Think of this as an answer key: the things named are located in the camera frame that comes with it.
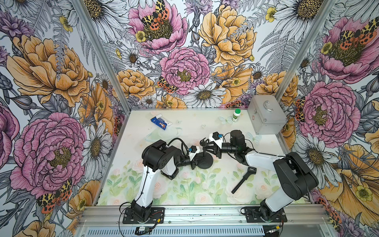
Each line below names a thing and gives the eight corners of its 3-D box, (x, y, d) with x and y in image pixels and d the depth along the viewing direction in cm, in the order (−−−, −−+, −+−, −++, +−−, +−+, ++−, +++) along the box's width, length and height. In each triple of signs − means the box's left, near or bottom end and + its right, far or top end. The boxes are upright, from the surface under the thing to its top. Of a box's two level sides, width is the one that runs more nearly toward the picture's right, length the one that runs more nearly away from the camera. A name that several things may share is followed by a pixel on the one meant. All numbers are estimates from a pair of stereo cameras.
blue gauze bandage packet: (151, 122, 116) (150, 119, 113) (159, 116, 120) (158, 113, 117) (163, 130, 110) (163, 128, 108) (171, 124, 114) (171, 121, 112)
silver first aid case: (255, 136, 108) (263, 121, 96) (245, 107, 127) (251, 91, 115) (278, 136, 108) (289, 121, 96) (265, 107, 127) (273, 91, 115)
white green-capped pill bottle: (231, 121, 116) (234, 113, 109) (232, 115, 120) (234, 107, 113) (238, 122, 115) (241, 114, 109) (238, 116, 119) (241, 108, 113)
